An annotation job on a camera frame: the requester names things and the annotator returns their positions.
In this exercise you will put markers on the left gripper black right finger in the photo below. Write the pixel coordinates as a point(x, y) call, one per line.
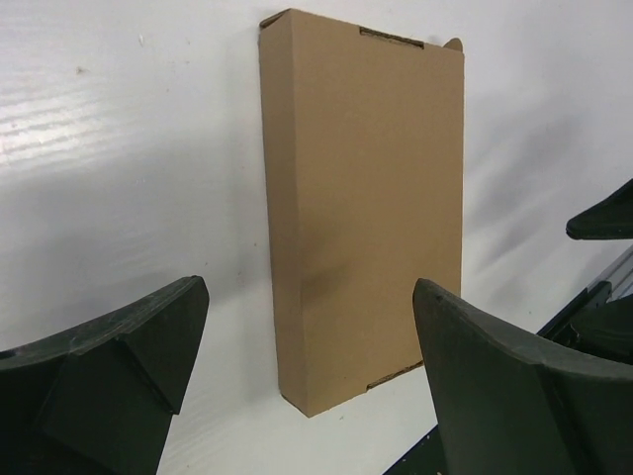
point(519, 396)

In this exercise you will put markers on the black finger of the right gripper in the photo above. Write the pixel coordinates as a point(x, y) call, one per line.
point(610, 219)

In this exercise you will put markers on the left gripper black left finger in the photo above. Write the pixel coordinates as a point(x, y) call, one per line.
point(99, 398)

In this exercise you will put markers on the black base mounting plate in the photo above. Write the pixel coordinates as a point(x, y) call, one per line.
point(569, 326)

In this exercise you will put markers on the cardboard box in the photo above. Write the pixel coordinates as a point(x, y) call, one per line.
point(363, 136)

